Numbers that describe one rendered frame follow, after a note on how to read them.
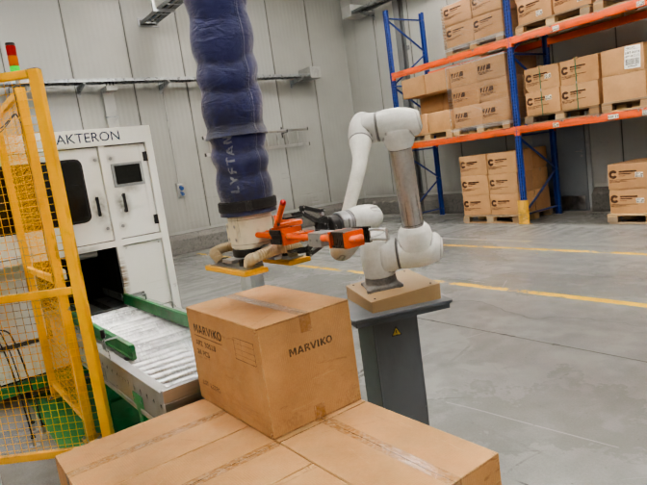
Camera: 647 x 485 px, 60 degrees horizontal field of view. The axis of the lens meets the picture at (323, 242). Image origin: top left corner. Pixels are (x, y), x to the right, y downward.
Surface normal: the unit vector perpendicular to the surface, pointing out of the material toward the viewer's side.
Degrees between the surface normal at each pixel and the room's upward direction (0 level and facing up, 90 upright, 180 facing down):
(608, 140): 90
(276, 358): 90
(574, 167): 90
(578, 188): 90
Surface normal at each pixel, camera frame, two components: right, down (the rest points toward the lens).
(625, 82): -0.75, 0.17
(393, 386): 0.29, 0.10
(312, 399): 0.59, 0.04
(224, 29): 0.15, -0.07
